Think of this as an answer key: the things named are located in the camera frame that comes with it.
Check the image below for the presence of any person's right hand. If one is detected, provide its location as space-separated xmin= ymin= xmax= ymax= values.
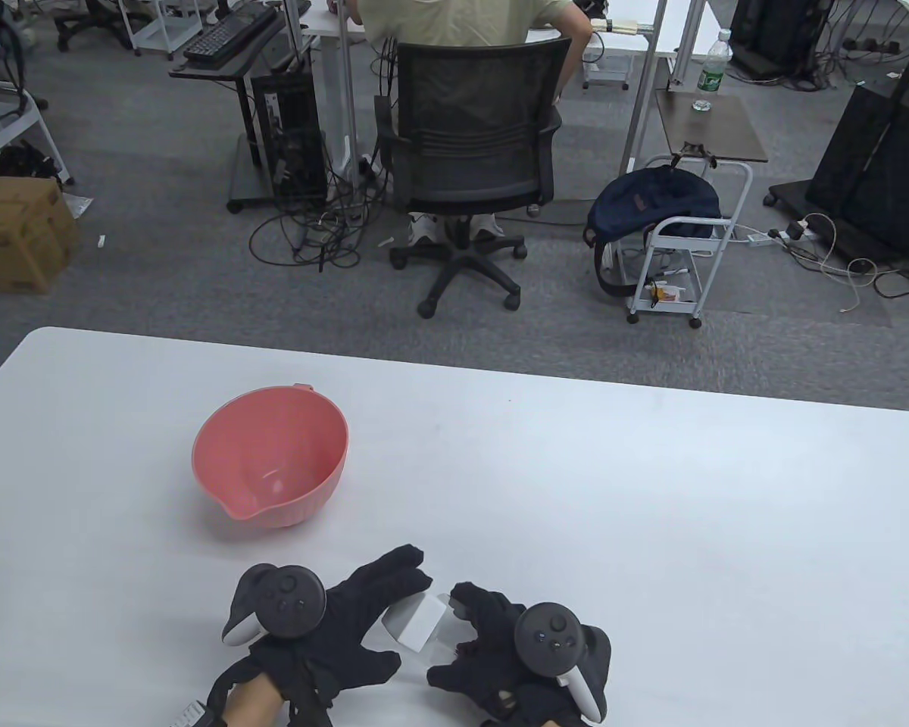
xmin=426 ymin=582 xmax=614 ymax=727

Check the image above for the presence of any person's left hand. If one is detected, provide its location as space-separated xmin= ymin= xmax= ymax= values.
xmin=250 ymin=544 xmax=433 ymax=705

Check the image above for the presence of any clear plastic jar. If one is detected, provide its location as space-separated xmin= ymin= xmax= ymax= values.
xmin=423 ymin=598 xmax=479 ymax=669

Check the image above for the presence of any white square jar lid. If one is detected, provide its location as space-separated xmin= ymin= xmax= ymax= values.
xmin=383 ymin=593 xmax=453 ymax=654

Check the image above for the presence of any pink salad bowl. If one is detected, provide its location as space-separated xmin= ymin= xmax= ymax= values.
xmin=192 ymin=384 xmax=349 ymax=529

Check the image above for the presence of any person's left forearm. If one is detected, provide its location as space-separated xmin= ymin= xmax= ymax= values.
xmin=206 ymin=659 xmax=334 ymax=727

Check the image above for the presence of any white metal rolling cart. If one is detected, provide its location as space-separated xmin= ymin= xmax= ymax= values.
xmin=626 ymin=155 xmax=754 ymax=329

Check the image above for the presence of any navy blue backpack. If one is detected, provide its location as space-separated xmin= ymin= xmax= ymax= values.
xmin=585 ymin=167 xmax=722 ymax=298

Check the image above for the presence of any black computer tower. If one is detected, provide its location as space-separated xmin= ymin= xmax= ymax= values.
xmin=251 ymin=72 xmax=328 ymax=205

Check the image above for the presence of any brown cardboard box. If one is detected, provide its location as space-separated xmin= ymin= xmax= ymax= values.
xmin=0 ymin=176 xmax=81 ymax=295

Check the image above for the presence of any black mesh office chair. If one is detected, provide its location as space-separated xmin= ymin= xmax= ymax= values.
xmin=376 ymin=36 xmax=574 ymax=319

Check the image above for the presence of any black bag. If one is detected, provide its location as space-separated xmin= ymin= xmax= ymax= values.
xmin=0 ymin=140 xmax=65 ymax=186

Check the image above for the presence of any dark brown side table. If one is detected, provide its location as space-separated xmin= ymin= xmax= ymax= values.
xmin=654 ymin=89 xmax=770 ymax=165

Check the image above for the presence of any dark rolling keyboard stand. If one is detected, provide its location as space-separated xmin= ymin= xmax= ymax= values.
xmin=168 ymin=8 xmax=330 ymax=214

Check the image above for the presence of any black keyboard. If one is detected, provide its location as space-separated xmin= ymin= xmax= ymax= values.
xmin=183 ymin=4 xmax=280 ymax=63

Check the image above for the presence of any small white wheeled cart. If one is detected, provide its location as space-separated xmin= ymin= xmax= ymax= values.
xmin=121 ymin=0 xmax=204 ymax=60

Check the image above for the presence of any black cabinet on wheels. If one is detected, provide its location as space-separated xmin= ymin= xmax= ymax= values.
xmin=764 ymin=82 xmax=909 ymax=266

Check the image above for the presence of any green label water bottle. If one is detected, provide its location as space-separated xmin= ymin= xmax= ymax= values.
xmin=692 ymin=29 xmax=734 ymax=113

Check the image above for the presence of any white metal-legged desk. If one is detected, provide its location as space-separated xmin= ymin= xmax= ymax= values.
xmin=301 ymin=0 xmax=709 ymax=175

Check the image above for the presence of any black swivel chair base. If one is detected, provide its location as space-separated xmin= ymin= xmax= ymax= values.
xmin=53 ymin=0 xmax=133 ymax=52

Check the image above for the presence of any black equipment box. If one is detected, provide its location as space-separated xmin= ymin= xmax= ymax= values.
xmin=729 ymin=0 xmax=838 ymax=76

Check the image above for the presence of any tangle of black cables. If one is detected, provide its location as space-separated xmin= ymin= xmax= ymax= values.
xmin=248 ymin=170 xmax=386 ymax=273

